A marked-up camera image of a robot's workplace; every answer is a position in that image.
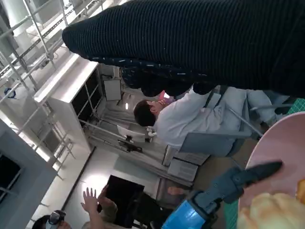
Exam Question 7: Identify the person's hand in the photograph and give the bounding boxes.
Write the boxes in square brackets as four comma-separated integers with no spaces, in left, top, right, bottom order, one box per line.
[167,186,186,196]

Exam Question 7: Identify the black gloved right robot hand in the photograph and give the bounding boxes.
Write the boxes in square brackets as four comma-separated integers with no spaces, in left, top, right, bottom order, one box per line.
[61,0,305,99]

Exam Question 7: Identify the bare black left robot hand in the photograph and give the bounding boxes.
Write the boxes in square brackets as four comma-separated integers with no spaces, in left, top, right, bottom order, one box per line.
[161,161,284,229]

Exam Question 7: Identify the pale round toy bread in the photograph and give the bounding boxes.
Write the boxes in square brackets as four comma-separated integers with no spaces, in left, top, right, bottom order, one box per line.
[237,192,305,229]

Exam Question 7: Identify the pink bowl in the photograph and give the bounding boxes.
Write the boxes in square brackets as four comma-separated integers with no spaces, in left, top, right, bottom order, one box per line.
[238,112,305,215]

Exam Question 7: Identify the orange toy bread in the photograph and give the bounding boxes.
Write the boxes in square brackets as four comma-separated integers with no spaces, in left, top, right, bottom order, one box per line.
[295,178,305,199]

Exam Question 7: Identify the small white appliance unit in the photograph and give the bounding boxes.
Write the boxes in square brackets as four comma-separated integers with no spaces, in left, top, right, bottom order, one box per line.
[161,145,211,185]

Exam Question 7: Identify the grey chair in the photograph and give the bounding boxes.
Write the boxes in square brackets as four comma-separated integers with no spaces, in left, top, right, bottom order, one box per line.
[178,85,296,158]

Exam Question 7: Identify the black screen panel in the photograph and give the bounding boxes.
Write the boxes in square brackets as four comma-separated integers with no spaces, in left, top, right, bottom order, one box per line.
[102,174,145,229]

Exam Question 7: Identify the seated person in white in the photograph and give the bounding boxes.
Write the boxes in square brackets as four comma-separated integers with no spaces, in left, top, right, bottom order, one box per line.
[132,85,291,149]

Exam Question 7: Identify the person with headset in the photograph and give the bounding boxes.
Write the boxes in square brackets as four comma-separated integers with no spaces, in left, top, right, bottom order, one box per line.
[31,187,119,229]

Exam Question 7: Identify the grey vr headset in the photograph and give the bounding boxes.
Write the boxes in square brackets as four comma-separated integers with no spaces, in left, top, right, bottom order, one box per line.
[46,209,67,225]

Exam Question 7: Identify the white shelf cabinet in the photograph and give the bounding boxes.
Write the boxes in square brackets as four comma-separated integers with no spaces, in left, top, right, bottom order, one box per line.
[33,53,107,154]

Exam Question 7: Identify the white metal frame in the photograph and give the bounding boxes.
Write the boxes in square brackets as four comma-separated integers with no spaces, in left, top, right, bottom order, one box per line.
[0,0,108,181]

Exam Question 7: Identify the blue cable roll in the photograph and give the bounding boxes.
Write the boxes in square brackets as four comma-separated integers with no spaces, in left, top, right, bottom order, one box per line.
[3,87,18,99]

